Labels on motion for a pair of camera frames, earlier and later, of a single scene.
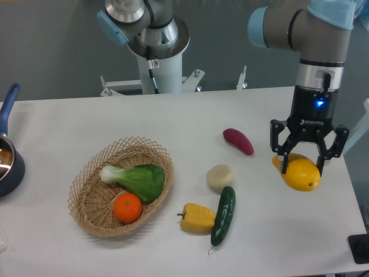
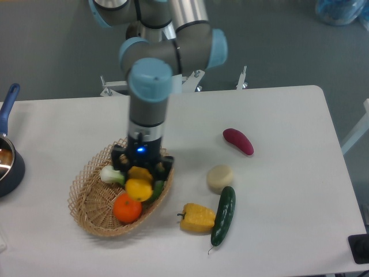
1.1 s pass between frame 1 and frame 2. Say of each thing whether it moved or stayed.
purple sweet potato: stayed
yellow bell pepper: stayed
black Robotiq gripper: moved
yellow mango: moved
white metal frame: stayed
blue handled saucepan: stayed
